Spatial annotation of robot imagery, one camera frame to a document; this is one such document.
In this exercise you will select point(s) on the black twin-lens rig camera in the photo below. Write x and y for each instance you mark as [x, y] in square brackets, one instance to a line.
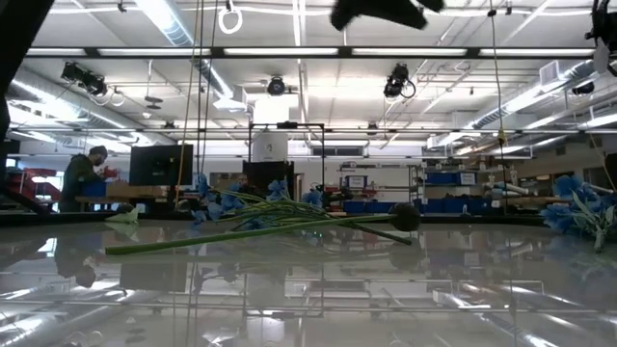
[87, 79]

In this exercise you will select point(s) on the person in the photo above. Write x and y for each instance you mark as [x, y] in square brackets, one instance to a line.
[79, 178]

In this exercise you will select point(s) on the cardboard box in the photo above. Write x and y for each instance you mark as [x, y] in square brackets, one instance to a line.
[140, 189]

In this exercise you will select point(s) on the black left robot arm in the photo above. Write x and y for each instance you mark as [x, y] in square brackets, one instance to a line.
[19, 38]

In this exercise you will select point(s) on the black bud flower green stem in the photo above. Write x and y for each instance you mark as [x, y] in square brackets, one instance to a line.
[404, 218]

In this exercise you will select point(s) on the blue storage bin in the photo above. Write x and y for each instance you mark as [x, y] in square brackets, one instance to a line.
[366, 207]
[441, 178]
[448, 206]

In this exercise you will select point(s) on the white rolled tubes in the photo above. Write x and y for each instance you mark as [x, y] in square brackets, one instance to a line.
[506, 189]

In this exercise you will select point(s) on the black crossbar with light strips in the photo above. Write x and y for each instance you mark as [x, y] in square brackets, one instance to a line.
[217, 52]

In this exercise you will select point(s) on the small black monitor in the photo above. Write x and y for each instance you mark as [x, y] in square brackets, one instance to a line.
[260, 176]

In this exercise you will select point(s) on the metal shelf rack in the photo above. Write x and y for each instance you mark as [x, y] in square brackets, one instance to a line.
[423, 190]

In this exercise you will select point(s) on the black far ceiling rail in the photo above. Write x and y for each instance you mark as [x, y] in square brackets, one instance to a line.
[434, 130]

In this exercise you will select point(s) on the black background robot arm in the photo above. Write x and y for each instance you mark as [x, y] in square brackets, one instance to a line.
[337, 193]

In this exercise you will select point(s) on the white vent grille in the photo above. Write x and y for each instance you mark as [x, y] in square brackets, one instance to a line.
[549, 73]

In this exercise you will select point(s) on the large black monitor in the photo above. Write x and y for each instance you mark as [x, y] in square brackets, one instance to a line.
[159, 166]

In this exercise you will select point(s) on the bright blue flower bunch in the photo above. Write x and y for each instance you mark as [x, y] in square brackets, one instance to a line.
[569, 188]

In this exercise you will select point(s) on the pale rolled tubes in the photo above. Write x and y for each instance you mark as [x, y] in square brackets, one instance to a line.
[600, 189]

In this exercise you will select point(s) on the black rectangular station frame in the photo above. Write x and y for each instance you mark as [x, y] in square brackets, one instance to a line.
[287, 125]

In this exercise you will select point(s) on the black dome fixture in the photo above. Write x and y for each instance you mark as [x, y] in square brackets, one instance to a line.
[583, 88]

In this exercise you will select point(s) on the white sign board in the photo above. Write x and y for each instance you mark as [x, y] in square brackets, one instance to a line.
[356, 182]

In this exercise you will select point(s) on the red slanted structure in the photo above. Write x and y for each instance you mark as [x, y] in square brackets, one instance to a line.
[38, 172]

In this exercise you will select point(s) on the blue crate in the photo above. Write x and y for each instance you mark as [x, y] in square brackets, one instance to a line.
[100, 189]

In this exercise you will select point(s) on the veined blue flower bunch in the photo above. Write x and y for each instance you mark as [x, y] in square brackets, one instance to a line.
[231, 202]

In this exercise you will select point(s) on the black round dome camera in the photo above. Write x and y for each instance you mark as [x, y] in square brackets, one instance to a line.
[276, 87]

